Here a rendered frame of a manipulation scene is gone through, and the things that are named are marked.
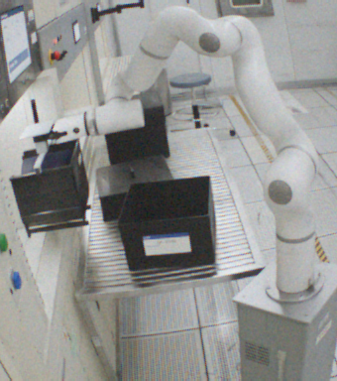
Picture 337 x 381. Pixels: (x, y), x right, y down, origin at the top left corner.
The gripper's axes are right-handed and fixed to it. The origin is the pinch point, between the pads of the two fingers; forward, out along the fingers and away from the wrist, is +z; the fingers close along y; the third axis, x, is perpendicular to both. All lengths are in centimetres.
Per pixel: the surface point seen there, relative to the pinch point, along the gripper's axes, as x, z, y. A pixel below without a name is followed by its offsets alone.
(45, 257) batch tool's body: -37.9, 7.4, -6.9
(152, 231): -35.2, -28.1, -4.8
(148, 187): -33.2, -27.8, 22.6
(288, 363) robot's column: -71, -63, -42
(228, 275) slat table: -49, -48, -14
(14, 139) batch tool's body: -3.9, 13.9, 15.3
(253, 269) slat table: -49, -56, -14
